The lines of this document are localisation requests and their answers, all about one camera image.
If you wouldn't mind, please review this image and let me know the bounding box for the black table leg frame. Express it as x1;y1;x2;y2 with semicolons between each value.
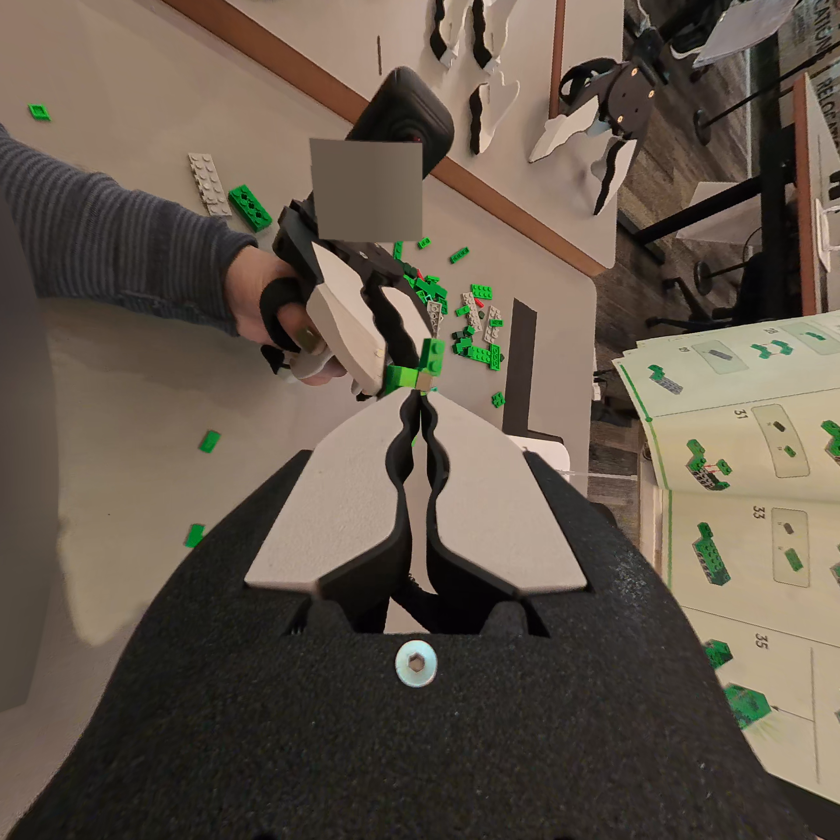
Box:
635;125;798;316

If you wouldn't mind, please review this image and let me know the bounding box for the person's left forearm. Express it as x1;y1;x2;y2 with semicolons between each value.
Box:
0;121;260;337

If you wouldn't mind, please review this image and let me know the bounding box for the grey studded plate brick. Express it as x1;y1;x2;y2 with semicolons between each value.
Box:
188;152;232;217

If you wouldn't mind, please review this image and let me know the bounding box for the spare grey gripper finger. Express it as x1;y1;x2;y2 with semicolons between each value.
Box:
467;0;519;72
428;0;462;68
468;71;521;156

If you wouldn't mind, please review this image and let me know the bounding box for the pile of green grey bricks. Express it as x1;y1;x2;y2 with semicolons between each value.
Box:
394;241;507;374

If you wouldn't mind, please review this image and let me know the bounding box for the green brick with holes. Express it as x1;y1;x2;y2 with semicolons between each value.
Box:
227;184;273;232

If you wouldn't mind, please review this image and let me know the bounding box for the green brick assembly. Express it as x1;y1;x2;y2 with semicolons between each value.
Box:
387;336;447;395

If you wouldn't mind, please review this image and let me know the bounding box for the brick instruction booklet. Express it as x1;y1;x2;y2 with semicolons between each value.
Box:
612;308;840;788

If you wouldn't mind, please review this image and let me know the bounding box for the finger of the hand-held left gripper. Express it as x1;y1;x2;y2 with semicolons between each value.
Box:
382;283;435;368
306;241;403;400

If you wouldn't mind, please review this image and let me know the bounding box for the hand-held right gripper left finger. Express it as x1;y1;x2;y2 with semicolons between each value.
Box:
244;392;420;632

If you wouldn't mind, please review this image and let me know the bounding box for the black chair base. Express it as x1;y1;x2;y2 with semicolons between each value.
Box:
646;259;741;329

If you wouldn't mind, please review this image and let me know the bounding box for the spare black gripper mechanism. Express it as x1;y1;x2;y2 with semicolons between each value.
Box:
558;58;658;142

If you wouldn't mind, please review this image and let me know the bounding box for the person's left hand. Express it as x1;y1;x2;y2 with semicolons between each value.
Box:
226;246;349;388

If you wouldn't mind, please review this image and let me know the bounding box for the grey desk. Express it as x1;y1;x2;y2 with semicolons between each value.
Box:
0;0;599;840

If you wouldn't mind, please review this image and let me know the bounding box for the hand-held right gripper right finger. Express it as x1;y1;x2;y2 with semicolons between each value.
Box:
420;392;588;632

